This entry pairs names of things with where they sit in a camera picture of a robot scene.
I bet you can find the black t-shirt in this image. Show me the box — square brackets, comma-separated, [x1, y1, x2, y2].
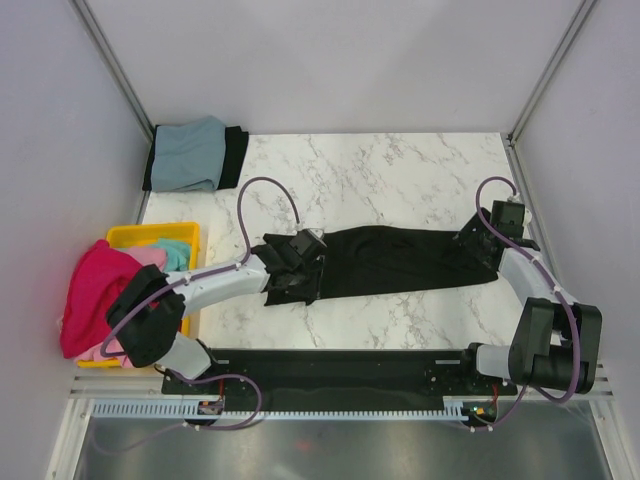
[141, 126, 249, 192]
[265, 225, 498, 306]

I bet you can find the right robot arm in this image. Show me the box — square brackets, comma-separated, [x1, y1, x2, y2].
[455, 209, 602, 395]

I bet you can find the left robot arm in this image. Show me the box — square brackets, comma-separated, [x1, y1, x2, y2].
[101, 229, 327, 393]

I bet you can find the teal t-shirt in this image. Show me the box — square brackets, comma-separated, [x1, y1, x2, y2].
[151, 238, 191, 272]

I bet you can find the folded black t-shirt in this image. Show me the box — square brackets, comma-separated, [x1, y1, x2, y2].
[141, 126, 249, 192]

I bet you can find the folded light blue t-shirt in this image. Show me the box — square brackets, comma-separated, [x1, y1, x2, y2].
[149, 116, 226, 192]

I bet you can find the yellow plastic bin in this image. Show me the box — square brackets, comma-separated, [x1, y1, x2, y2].
[75, 222, 200, 369]

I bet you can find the magenta t-shirt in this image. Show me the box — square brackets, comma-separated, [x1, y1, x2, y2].
[59, 239, 142, 359]

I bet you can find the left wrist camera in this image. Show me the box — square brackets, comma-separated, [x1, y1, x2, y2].
[289, 228, 327, 260]

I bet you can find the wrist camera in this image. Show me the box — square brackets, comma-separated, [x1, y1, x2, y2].
[490, 200, 540, 251]
[289, 228, 327, 260]

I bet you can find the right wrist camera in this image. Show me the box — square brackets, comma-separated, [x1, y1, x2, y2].
[490, 200, 540, 251]

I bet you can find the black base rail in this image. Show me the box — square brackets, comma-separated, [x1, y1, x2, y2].
[162, 349, 517, 408]

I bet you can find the white cable duct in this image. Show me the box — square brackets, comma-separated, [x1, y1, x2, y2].
[91, 397, 468, 421]

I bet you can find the right aluminium frame post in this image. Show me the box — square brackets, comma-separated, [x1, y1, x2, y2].
[503, 0, 599, 148]

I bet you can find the aluminium frame post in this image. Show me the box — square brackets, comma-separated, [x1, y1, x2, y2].
[503, 0, 599, 148]
[69, 0, 154, 140]

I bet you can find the left aluminium frame post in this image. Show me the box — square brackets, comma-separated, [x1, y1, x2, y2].
[69, 0, 154, 140]

